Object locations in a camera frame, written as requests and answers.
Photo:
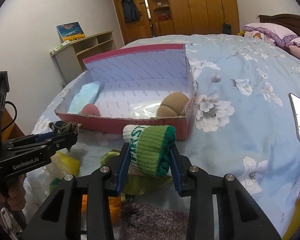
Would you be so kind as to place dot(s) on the wooden door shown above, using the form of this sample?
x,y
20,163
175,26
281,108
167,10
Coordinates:
x,y
133,32

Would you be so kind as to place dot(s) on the cartoon print pillow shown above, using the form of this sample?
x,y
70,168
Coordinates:
x,y
261,38

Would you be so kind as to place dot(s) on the wooden cabinet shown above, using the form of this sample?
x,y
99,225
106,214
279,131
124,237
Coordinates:
x,y
12,127

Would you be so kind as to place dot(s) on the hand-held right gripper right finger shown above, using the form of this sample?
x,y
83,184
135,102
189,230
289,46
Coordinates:
x,y
177,171

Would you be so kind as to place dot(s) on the green satin ribbon bow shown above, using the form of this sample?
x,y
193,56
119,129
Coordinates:
x,y
145,186

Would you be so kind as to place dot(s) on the translucent white mesh bag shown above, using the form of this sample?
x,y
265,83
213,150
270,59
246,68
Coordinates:
x,y
145,110

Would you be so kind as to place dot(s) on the person's left hand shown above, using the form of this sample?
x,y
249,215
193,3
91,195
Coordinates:
x,y
17,192

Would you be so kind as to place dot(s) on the brown knit cloth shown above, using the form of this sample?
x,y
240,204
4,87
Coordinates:
x,y
152,223

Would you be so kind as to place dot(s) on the tan makeup sponge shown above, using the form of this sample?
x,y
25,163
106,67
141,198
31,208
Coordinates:
x,y
172,103

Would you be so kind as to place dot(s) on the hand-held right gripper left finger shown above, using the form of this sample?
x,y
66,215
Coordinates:
x,y
122,166

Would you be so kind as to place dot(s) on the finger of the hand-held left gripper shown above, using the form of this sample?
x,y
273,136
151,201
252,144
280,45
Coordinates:
x,y
46,136
57,142

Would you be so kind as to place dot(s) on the orange ribbon bow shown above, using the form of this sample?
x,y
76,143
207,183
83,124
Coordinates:
x,y
113,208

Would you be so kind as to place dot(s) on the dark wooden headboard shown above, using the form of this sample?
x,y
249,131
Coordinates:
x,y
285,20

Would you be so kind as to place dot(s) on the metal clip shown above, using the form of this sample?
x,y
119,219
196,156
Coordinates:
x,y
10,223

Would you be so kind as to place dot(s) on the light blue sock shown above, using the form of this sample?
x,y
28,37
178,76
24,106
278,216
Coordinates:
x,y
86,96

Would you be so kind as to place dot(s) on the black hanging bag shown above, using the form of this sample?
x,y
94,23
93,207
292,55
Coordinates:
x,y
226,28

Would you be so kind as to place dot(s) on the pink cardboard box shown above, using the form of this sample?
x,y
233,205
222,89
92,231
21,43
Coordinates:
x,y
140,70

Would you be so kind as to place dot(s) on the beige shelf desk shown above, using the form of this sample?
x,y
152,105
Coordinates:
x,y
70,60

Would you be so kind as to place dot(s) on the yellow sponge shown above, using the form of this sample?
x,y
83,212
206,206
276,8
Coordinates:
x,y
67,162

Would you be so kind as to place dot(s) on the green and white packet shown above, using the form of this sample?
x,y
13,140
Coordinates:
x,y
61,47

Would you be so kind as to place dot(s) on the blue and yellow painting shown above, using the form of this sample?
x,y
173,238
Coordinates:
x,y
70,31

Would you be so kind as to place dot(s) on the dark hanging jacket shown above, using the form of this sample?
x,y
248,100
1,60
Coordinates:
x,y
130,8

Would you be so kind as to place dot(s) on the green and white sock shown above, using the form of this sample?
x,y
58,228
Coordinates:
x,y
152,150
55,185

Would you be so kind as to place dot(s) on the pink makeup sponge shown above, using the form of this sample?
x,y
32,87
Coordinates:
x,y
91,110

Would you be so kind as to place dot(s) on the wooden wardrobe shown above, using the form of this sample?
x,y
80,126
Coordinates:
x,y
205,7

